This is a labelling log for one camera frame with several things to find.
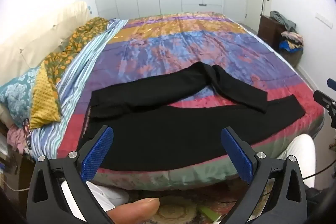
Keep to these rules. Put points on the blue wall stickers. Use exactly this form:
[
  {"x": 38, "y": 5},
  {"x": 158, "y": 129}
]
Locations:
[{"x": 90, "y": 9}]

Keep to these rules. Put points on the person's left leg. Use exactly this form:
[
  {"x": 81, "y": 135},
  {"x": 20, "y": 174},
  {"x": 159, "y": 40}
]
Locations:
[{"x": 105, "y": 197}]

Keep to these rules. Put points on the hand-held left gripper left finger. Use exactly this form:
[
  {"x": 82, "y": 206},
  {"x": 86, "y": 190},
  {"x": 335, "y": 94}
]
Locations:
[{"x": 97, "y": 153}]

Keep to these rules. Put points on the teal floral pillow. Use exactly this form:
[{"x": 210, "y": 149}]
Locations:
[{"x": 15, "y": 92}]

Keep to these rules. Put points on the dark wooden cabinet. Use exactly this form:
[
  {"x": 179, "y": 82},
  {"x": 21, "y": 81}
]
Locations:
[{"x": 269, "y": 29}]

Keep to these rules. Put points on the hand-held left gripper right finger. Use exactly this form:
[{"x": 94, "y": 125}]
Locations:
[{"x": 236, "y": 153}]

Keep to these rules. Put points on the pink clothes pile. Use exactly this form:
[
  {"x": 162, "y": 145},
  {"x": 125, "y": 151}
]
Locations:
[{"x": 292, "y": 37}]

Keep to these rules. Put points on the green strip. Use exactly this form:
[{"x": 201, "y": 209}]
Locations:
[{"x": 210, "y": 213}]

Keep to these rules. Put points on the black pants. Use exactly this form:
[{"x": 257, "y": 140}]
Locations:
[{"x": 170, "y": 140}]

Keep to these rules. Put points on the person's left hand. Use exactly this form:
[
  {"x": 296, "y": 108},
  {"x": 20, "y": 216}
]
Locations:
[{"x": 136, "y": 211}]

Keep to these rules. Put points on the person's right leg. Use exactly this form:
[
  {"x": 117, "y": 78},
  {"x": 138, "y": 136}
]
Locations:
[{"x": 302, "y": 155}]

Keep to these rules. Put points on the yellow dotted pillow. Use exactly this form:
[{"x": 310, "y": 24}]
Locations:
[{"x": 44, "y": 103}]

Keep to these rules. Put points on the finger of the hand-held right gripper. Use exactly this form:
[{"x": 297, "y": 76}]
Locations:
[
  {"x": 331, "y": 83},
  {"x": 325, "y": 100}
]

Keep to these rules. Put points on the white wall switch plate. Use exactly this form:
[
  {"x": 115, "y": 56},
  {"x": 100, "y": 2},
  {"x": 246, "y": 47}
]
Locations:
[{"x": 323, "y": 17}]

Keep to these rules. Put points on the orange floral green cloth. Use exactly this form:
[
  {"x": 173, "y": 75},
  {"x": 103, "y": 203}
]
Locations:
[{"x": 78, "y": 37}]

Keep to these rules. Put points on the blue cloth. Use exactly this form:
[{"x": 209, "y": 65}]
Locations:
[{"x": 284, "y": 46}]

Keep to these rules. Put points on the crumpled pink cloth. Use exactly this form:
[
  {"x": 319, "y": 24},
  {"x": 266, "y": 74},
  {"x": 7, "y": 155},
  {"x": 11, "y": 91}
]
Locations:
[{"x": 15, "y": 138}]

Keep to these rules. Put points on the cream headboard cushion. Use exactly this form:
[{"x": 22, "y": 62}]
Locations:
[{"x": 39, "y": 37}]

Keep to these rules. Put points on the patterned floor rug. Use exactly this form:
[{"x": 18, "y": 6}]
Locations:
[{"x": 183, "y": 211}]

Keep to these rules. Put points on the dark laundry basket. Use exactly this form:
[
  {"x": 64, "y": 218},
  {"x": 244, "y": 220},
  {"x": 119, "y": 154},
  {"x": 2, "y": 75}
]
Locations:
[{"x": 291, "y": 57}]

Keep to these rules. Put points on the person's leg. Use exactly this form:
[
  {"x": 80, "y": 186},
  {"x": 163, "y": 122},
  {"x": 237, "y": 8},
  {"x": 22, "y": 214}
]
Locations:
[
  {"x": 302, "y": 155},
  {"x": 105, "y": 197}
]

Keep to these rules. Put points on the bed with colourful quilt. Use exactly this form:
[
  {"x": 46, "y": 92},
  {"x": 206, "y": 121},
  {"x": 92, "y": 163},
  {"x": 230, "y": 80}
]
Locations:
[{"x": 183, "y": 43}]

